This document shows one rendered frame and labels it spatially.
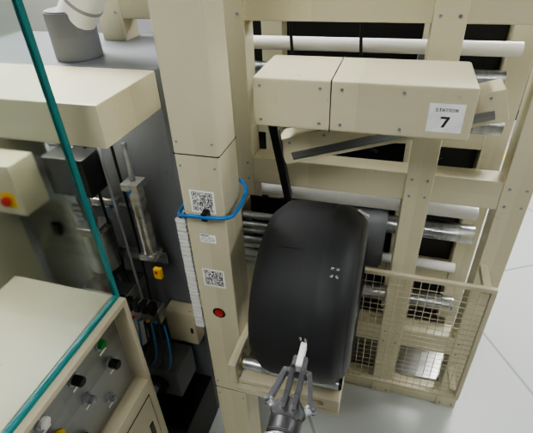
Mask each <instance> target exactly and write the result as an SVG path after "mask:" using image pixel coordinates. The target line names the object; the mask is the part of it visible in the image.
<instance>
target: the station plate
mask: <svg viewBox="0 0 533 433"><path fill-rule="evenodd" d="M466 107H467V105H457V104H443V103H430V107H429V112H428V117H427V121H426V130H425V131H435V132H447V133H458V134H460V133H461V129H462V126H463V119H464V115H465V112H466Z"/></svg>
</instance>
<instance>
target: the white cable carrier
mask: <svg viewBox="0 0 533 433"><path fill-rule="evenodd" d="M175 222H176V226H178V227H177V230H178V231H177V233H178V237H179V239H180V245H181V254H182V258H183V262H184V266H185V273H186V275H187V283H188V288H189V290H190V291H189V293H190V297H191V301H192V306H193V313H194V319H195V323H196V326H201V327H205V318H204V314H203V308H202V304H201V299H200V294H199V285H198V280H197V275H196V271H195V265H194V261H193V251H192V247H191V242H190V237H189V232H188V227H187V219H186V218H185V217H180V218H179V217H178V216H177V217H176V218H175Z"/></svg>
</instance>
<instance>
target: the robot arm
mask: <svg viewBox="0 0 533 433"><path fill-rule="evenodd" d="M306 351H307V343H305V342H301V345H300V349H299V352H298V355H294V356H293V359H292V363H291V366H290V367H286V366H284V367H283V368H282V369H281V371H280V373H279V376H278V377H277V379H276V381H275V382H274V383H273V386H272V388H271V390H270V391H269V392H268V393H267V394H266V395H264V402H265V404H267V405H269V406H270V412H271V415H270V418H269V421H268V425H267V428H266V432H264V433H300V431H301V427H302V423H303V421H304V420H305V419H306V417H308V416H310V415H312V416H315V415H316V407H315V405H314V402H313V387H312V373H311V372H310V371H308V370H307V366H308V362H309V360H308V358H307V357H306V356H305V355H306ZM296 371H297V372H300V374H299V377H298V381H297V387H296V391H295V393H294V397H290V394H291V388H292V383H293V380H294V376H295V373H296ZM287 375H288V378H287V382H286V385H285V390H284V393H283V396H282V397H280V398H279V399H277V400H276V401H275V402H274V398H275V396H276V394H277V392H278V391H279V389H280V387H281V385H282V383H283V382H284V380H285V378H286V376H287ZM304 378H307V382H308V405H307V406H306V410H304V409H303V406H302V404H301V402H300V397H301V392H302V389H303V383H304ZM273 402H274V403H273Z"/></svg>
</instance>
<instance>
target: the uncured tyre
mask: <svg viewBox="0 0 533 433"><path fill-rule="evenodd" d="M368 240H369V233H368V220H367V219H366V218H365V217H364V216H363V214H362V213H361V212H359V211H358V209H356V208H354V207H352V206H350V205H345V204H332V203H325V202H317V201H310V200H303V199H298V200H292V201H289V202H288V203H286V204H285V205H283V206H282V207H281V208H279V209H278V210H276V211H275V212H274V214H273V215H272V217H271V219H270V221H269V223H268V225H267V226H266V230H265V232H264V235H263V237H262V240H261V243H260V248H259V252H258V255H257V259H256V262H255V266H254V274H253V279H252V284H251V290H250V297H249V306H248V340H249V345H250V348H251V351H252V352H253V354H254V356H255V357H256V359H257V361H258V362H259V364H260V366H261V367H262V368H263V369H266V370H268V371H270V372H271V373H274V374H278V375H279V373H280V371H281V369H282V368H283V367H284V366H286V367H290V366H291V363H292V359H293V356H294V355H298V352H299V349H300V345H301V343H298V342H297V335H298V334H299V335H303V336H307V337H309V342H308V344H307V351H306V355H305V356H306V357H307V358H308V360H309V362H308V366H307V370H308V371H310V372H311V373H312V382H314V383H318V384H322V385H323V384H333V383H335V382H337V381H338V380H339V379H341V378H342V377H344V376H346V373H347V371H348V368H349V365H350V362H351V360H352V353H353V347H354V342H355V336H356V331H357V324H358V314H359V308H360V302H361V296H362V289H363V282H364V275H365V263H366V255H367V248H368ZM279 246H283V247H279ZM286 247H294V248H300V249H303V250H297V249H291V248H286ZM330 265H337V266H340V267H341V273H340V281H335V280H331V279H328V274H329V269H330Z"/></svg>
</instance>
